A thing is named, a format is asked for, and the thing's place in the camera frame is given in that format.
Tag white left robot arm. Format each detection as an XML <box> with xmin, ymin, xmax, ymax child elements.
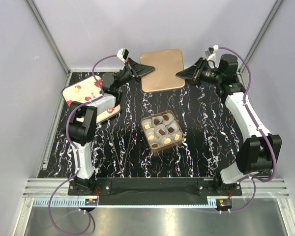
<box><xmin>62</xmin><ymin>58</ymin><xmax>155</xmax><ymax>195</ymax></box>

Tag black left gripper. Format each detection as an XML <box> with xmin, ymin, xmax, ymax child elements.
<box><xmin>114</xmin><ymin>58</ymin><xmax>155</xmax><ymax>90</ymax></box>

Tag round brown chocolate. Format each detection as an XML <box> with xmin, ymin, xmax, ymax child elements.
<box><xmin>163</xmin><ymin>115</ymin><xmax>169</xmax><ymax>121</ymax></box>

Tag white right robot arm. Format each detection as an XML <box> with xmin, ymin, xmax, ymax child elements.
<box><xmin>176</xmin><ymin>54</ymin><xmax>282</xmax><ymax>195</ymax></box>

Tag rose gold box lid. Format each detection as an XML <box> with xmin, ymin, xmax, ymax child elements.
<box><xmin>140</xmin><ymin>49</ymin><xmax>185</xmax><ymax>93</ymax></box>

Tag dark cone chocolate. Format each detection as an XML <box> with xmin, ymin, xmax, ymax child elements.
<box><xmin>154</xmin><ymin>119</ymin><xmax>160</xmax><ymax>125</ymax></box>

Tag dark square chocolate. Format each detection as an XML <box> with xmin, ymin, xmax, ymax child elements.
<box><xmin>168</xmin><ymin>127</ymin><xmax>175</xmax><ymax>133</ymax></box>

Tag strawberry pattern tray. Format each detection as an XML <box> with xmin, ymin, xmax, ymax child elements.
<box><xmin>62</xmin><ymin>75</ymin><xmax>121</xmax><ymax>124</ymax></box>

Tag rose gold chocolate box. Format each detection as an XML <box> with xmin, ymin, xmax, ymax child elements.
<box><xmin>141</xmin><ymin>110</ymin><xmax>185</xmax><ymax>153</ymax></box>

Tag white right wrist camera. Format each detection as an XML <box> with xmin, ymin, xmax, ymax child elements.
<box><xmin>205</xmin><ymin>45</ymin><xmax>219</xmax><ymax>61</ymax></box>

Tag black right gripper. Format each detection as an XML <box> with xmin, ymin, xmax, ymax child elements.
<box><xmin>176</xmin><ymin>58</ymin><xmax>223</xmax><ymax>87</ymax></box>

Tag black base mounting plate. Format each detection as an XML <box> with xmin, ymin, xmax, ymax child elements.
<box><xmin>68</xmin><ymin>177</ymin><xmax>242</xmax><ymax>207</ymax></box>

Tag metal tongs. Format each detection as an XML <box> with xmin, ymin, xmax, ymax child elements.
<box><xmin>109</xmin><ymin>125</ymin><xmax>133</xmax><ymax>169</ymax></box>

